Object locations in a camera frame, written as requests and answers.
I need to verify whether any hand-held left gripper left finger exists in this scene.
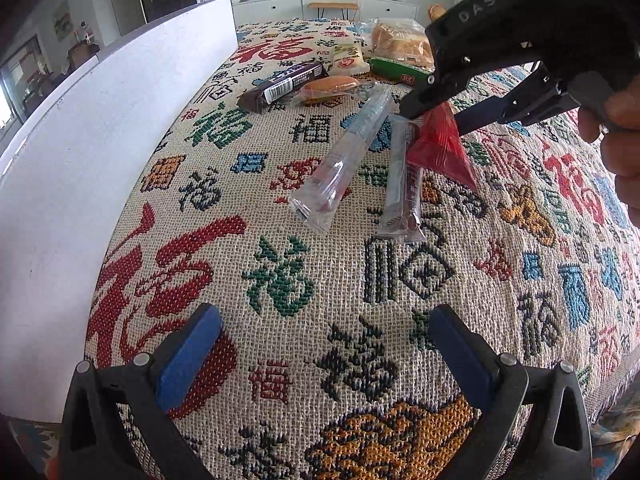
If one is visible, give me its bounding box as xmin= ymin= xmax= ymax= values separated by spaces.
xmin=59 ymin=302 xmax=223 ymax=480

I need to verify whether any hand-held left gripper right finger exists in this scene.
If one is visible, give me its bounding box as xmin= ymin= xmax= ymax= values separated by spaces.
xmin=427 ymin=304 xmax=593 ymax=480

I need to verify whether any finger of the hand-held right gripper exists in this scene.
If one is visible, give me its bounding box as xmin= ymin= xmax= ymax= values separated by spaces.
xmin=399 ymin=76 xmax=467 ymax=119
xmin=456 ymin=66 xmax=582 ymax=137

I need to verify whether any green snack box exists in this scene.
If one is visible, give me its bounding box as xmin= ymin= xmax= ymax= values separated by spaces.
xmin=369 ymin=56 xmax=433 ymax=86

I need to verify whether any red snack packet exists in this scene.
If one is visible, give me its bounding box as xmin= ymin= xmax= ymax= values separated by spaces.
xmin=406 ymin=102 xmax=478 ymax=192

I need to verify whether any bagged bread loaf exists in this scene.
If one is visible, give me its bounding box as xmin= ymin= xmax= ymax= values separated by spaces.
xmin=370 ymin=19 xmax=436 ymax=71

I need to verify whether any cream snack packet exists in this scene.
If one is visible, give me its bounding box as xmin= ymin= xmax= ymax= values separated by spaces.
xmin=312 ymin=45 xmax=371 ymax=78

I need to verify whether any narrow clear snack packet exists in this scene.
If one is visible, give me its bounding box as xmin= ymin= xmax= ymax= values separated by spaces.
xmin=376 ymin=115 xmax=426 ymax=246

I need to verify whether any orange bun packet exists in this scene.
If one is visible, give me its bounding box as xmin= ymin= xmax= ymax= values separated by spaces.
xmin=295 ymin=75 xmax=382 ymax=107

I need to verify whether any wide clear snack packet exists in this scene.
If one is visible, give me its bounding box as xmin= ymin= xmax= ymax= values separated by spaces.
xmin=287 ymin=85 xmax=398 ymax=235

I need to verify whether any dark brown snack bar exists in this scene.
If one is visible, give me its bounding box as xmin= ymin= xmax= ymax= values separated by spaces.
xmin=237 ymin=60 xmax=328 ymax=115

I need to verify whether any person's right hand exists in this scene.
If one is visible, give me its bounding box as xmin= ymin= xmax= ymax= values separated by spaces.
xmin=576 ymin=76 xmax=640 ymax=212

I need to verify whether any printed woven blanket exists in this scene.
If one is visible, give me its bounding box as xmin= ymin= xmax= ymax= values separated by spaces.
xmin=85 ymin=19 xmax=640 ymax=480

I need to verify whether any wooden stool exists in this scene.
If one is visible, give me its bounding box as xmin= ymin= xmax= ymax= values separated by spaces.
xmin=307 ymin=1 xmax=361 ymax=23

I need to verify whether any white low cabinet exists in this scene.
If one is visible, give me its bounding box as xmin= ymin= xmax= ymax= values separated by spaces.
xmin=232 ymin=0 xmax=419 ymax=26

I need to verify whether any framed wall picture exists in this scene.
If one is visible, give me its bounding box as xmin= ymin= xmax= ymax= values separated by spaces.
xmin=52 ymin=1 xmax=74 ymax=41

